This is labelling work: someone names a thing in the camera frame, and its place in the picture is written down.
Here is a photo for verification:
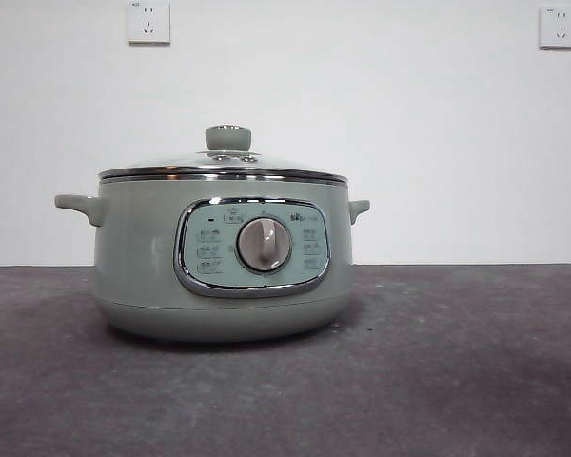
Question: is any glass lid with green knob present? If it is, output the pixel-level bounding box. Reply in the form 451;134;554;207
98;124;348;185

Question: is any sage green electric cooking pot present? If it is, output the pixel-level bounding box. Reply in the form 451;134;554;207
52;174;371;343

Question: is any white wall power socket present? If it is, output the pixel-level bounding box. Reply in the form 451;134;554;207
127;0;171;47
539;4;571;50

